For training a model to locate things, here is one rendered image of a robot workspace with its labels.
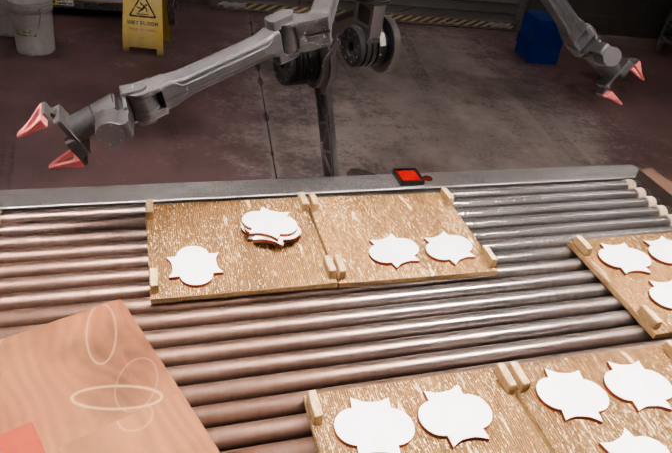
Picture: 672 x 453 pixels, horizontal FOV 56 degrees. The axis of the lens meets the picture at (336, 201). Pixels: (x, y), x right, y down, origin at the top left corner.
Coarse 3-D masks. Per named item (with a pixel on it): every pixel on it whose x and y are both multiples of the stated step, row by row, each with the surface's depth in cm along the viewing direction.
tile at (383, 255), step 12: (372, 240) 156; (384, 240) 157; (396, 240) 158; (408, 240) 158; (372, 252) 152; (384, 252) 153; (396, 252) 154; (408, 252) 154; (384, 264) 150; (396, 264) 150
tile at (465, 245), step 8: (424, 240) 160; (432, 240) 160; (440, 240) 160; (448, 240) 161; (456, 240) 161; (464, 240) 162; (432, 248) 157; (440, 248) 157; (448, 248) 158; (456, 248) 158; (464, 248) 159; (432, 256) 154; (440, 256) 155; (448, 256) 155; (456, 256) 155; (464, 256) 156; (472, 256) 156; (456, 264) 154
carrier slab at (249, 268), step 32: (160, 224) 153; (192, 224) 154; (224, 224) 156; (160, 256) 143; (224, 256) 146; (256, 256) 147; (288, 256) 149; (320, 256) 150; (160, 288) 134; (192, 288) 135; (224, 288) 137; (256, 288) 138; (288, 288) 140; (320, 288) 143
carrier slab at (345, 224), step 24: (312, 216) 164; (336, 216) 165; (360, 216) 166; (384, 216) 168; (408, 216) 169; (432, 216) 171; (456, 216) 172; (336, 240) 156; (360, 240) 158; (360, 264) 150; (408, 264) 152; (432, 264) 153; (480, 264) 156
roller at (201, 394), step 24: (552, 336) 140; (576, 336) 141; (600, 336) 142; (624, 336) 144; (648, 336) 146; (384, 360) 128; (408, 360) 128; (432, 360) 129; (456, 360) 131; (480, 360) 132; (504, 360) 135; (216, 384) 117; (240, 384) 118; (264, 384) 119; (288, 384) 120; (312, 384) 122; (336, 384) 123
